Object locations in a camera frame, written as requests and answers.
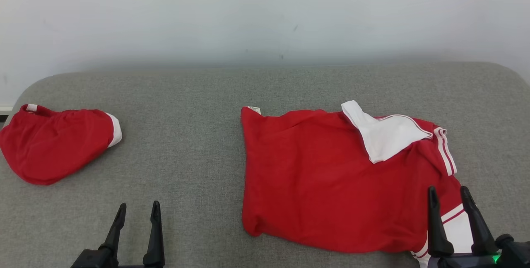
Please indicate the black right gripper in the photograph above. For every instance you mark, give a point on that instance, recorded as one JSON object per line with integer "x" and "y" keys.
{"x": 459, "y": 262}

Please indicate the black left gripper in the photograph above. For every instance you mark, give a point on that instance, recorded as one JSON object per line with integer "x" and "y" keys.
{"x": 95, "y": 260}

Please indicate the red basketball jersey white trim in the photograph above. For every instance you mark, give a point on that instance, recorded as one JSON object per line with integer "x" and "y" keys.
{"x": 54, "y": 143}

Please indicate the red shorts white striped panels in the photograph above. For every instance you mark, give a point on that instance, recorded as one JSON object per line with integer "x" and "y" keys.
{"x": 314, "y": 177}

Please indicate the white baseboard with dark strip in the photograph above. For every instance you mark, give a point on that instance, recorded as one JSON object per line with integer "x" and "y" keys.
{"x": 4, "y": 109}

